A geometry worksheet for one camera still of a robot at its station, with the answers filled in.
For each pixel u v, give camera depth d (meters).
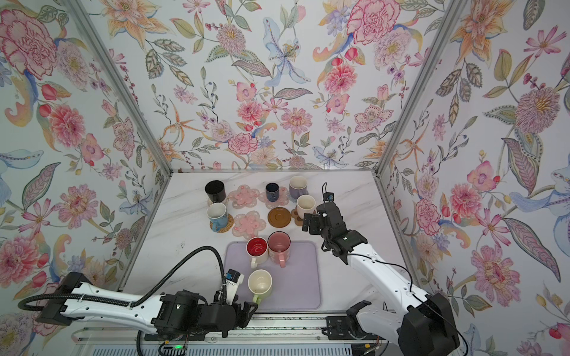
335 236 0.61
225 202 1.06
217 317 0.51
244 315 0.63
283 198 1.10
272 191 1.04
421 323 0.39
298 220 1.01
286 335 0.73
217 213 0.98
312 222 0.73
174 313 0.51
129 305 0.47
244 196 1.10
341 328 0.73
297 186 1.07
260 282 0.82
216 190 1.01
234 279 0.64
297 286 0.83
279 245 0.89
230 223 1.00
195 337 0.72
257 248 0.91
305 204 0.98
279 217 1.03
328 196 0.72
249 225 1.01
